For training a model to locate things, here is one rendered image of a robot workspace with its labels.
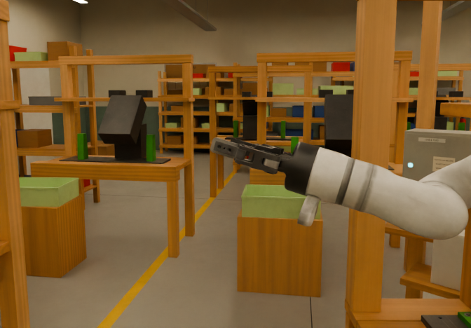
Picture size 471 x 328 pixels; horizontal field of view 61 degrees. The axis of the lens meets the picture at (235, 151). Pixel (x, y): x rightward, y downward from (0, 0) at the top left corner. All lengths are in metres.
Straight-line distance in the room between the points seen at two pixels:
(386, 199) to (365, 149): 0.70
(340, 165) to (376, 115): 0.70
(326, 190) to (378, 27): 0.78
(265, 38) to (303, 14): 1.14
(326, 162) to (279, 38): 10.61
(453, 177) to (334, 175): 0.17
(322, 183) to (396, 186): 0.10
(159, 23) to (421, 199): 11.44
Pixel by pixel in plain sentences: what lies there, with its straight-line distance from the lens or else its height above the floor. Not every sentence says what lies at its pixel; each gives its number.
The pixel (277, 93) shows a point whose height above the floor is 1.60.
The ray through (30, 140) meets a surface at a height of 0.95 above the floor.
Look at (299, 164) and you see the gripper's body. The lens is 0.57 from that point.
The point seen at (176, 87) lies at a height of 1.77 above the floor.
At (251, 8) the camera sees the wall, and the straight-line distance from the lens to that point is 11.34.
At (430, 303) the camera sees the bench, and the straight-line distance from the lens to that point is 1.56.
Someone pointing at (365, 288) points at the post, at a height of 0.96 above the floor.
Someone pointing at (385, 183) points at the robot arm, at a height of 1.45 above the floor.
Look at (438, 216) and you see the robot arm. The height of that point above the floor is 1.41.
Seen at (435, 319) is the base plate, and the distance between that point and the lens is 1.43.
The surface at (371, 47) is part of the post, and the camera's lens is 1.27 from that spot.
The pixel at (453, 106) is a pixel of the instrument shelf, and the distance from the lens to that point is 1.41.
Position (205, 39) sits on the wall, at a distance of 11.43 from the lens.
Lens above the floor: 1.56
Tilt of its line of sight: 8 degrees down
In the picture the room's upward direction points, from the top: straight up
